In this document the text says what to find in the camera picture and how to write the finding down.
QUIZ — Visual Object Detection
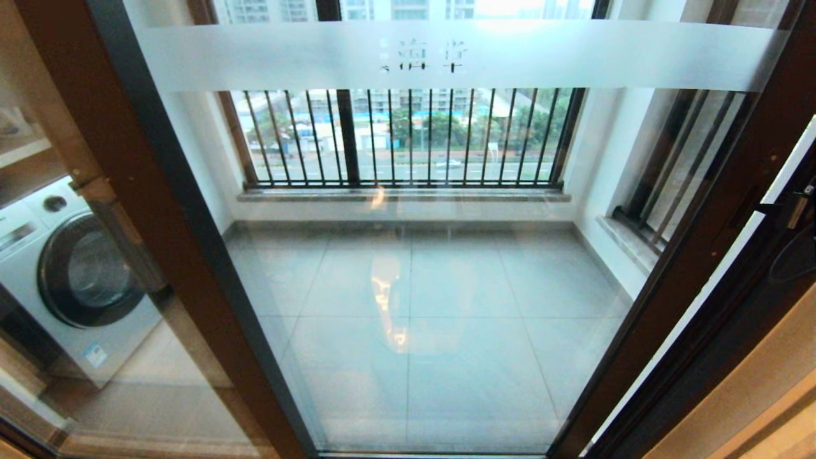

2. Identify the sliding glass door brown frame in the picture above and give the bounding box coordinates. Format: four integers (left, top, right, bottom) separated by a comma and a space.
0, 0, 816, 459

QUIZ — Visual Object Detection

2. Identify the black window guard railing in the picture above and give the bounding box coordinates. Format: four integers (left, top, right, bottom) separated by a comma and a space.
220, 88, 587, 192
614, 89, 753, 256

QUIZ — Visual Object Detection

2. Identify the grey stone window sill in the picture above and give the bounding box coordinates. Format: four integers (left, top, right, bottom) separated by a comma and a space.
596, 215, 662, 278
239, 189, 571, 205

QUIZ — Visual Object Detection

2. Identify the dark brown door jamb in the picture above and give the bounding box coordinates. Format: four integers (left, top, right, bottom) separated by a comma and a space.
599, 115, 816, 459

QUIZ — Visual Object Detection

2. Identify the white front-load washing machine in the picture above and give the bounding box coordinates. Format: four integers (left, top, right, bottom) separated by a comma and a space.
0, 177, 163, 388

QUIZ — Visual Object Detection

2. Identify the light wooden shelf board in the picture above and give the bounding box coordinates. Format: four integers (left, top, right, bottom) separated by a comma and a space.
0, 137, 55, 170

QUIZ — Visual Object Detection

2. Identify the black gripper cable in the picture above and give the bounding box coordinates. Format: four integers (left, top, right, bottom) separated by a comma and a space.
768, 220, 816, 286

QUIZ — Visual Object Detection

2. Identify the dark window frame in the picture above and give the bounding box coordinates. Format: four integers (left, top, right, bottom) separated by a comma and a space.
625, 0, 794, 221
188, 0, 613, 192

